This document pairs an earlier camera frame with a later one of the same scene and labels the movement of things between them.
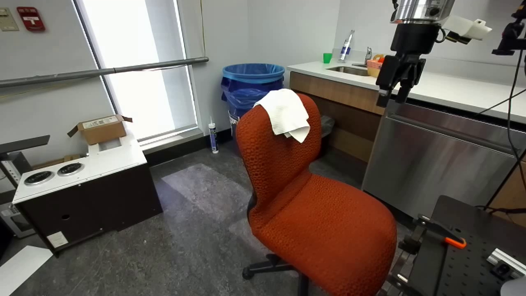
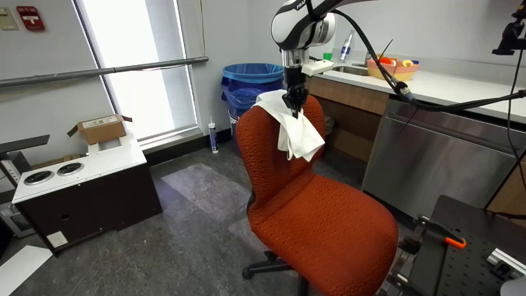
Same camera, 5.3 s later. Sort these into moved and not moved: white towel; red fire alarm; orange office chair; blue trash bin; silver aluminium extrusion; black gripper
Moved: white towel; black gripper
Not moved: red fire alarm; silver aluminium extrusion; orange office chair; blue trash bin
